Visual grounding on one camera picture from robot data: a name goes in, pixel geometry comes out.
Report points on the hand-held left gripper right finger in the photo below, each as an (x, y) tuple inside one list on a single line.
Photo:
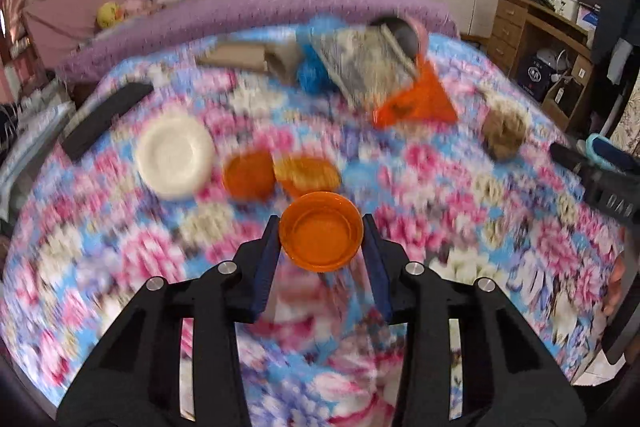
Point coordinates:
[(376, 277)]

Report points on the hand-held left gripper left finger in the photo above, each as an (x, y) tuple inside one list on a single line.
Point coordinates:
[(265, 277)]

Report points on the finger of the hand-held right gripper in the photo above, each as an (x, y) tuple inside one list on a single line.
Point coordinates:
[(600, 184), (612, 154)]

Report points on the orange plastic bowl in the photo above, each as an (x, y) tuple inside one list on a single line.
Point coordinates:
[(320, 232)]

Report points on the brown scrunchie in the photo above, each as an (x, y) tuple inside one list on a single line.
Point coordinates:
[(505, 127)]

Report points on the printed paper packet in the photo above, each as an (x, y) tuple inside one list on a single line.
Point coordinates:
[(365, 59)]

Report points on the person's right hand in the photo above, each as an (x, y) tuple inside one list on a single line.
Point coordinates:
[(615, 279)]

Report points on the plain orange round lid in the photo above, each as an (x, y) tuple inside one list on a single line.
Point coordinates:
[(248, 174)]

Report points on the dark blue box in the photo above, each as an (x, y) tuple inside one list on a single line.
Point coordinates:
[(536, 77)]

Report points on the white rice cooker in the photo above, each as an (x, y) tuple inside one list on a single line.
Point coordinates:
[(550, 59)]

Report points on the white round dish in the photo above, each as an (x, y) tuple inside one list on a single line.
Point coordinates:
[(175, 156)]

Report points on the wooden desk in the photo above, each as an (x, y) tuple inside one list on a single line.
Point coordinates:
[(515, 24)]

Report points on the orange triangular cloth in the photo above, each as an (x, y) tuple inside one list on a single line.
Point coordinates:
[(417, 99)]

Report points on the blue plastic bag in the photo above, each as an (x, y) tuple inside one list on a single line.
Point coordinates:
[(312, 69)]

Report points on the cardboard tape roll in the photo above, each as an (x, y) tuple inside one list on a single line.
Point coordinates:
[(282, 57)]

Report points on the brown phone case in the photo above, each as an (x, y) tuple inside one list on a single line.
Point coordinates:
[(235, 54)]

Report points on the black wallet case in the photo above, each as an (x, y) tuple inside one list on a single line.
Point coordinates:
[(105, 114)]

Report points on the dark round metal dish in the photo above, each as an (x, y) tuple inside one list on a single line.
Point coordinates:
[(402, 37)]

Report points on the purple dotted bed cover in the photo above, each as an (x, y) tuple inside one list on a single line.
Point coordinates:
[(240, 4)]

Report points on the pink plush toy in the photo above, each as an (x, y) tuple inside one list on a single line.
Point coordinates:
[(135, 4)]

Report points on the yellow duck plush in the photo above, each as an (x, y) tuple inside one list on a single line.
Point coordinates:
[(110, 14)]

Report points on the pink headboard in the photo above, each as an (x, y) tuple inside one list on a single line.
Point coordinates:
[(75, 9)]

